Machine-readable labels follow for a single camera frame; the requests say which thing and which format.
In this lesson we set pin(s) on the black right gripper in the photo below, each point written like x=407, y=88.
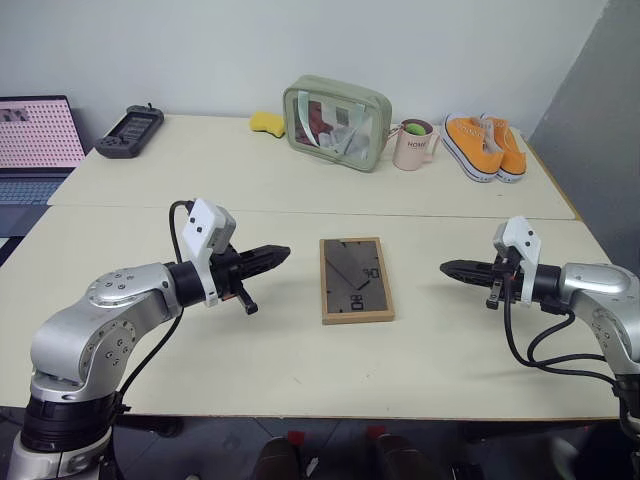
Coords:
x=502, y=280

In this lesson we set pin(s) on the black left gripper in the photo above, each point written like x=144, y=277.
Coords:
x=227, y=277

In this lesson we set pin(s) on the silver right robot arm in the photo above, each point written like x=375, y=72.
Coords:
x=595, y=290

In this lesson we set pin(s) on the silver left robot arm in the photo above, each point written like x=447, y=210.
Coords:
x=75, y=330

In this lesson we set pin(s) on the laptop computer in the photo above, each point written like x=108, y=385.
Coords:
x=35, y=135

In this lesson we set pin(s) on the orange canvas shoe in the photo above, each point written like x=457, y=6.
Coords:
x=472, y=147
x=512, y=150

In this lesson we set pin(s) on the yellow sponge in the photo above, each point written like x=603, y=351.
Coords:
x=267, y=124

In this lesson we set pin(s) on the pink mug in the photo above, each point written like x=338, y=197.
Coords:
x=412, y=150

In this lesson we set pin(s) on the green transparent toiletry pouch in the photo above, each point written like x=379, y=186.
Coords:
x=332, y=125

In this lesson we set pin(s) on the green ball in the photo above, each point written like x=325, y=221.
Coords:
x=416, y=130

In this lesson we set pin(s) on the black handheld controller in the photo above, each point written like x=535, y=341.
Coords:
x=131, y=131

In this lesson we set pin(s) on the dark rounded shape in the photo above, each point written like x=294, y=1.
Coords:
x=277, y=460

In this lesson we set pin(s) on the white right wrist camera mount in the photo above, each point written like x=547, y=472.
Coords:
x=525, y=240

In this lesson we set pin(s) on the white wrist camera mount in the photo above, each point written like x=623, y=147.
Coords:
x=525, y=240
x=201, y=220

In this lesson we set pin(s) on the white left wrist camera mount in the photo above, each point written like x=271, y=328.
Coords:
x=201, y=220

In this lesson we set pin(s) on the wooden picture frame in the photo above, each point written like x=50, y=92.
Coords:
x=356, y=282

